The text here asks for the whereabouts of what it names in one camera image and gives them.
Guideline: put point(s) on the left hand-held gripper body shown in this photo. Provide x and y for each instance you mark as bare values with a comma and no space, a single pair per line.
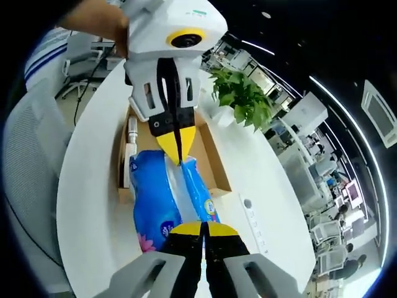
155,25

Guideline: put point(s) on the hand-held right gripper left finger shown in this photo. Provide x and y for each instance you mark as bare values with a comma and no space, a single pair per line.
167,273

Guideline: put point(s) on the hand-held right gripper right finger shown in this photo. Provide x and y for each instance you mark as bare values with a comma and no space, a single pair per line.
235,273

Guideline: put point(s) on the small clear bottle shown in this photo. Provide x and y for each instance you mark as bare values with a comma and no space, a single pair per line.
132,130

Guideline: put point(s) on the brown cardboard shoe box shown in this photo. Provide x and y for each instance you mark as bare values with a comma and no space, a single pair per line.
214,158

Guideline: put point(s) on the blue soft tissue pack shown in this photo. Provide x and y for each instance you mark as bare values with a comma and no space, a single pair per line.
152,192

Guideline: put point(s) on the person's left hand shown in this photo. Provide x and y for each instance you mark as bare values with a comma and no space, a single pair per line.
114,25

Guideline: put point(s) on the white power strip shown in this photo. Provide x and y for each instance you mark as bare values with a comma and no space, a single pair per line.
254,223

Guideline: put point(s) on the green potted plant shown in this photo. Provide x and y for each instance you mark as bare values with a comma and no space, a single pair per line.
242,93

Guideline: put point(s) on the white office chair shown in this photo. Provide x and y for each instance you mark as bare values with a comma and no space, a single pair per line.
80,52

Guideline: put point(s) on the striped white shirt sleeve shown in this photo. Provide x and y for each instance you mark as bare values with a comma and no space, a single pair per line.
46,52

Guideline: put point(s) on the pink display screen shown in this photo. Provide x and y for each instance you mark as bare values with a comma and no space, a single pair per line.
352,192

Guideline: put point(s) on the curved ceiling light strip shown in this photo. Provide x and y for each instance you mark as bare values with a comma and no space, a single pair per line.
341,103

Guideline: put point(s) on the ceiling air conditioner vent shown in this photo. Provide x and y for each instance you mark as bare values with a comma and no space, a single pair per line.
380,115

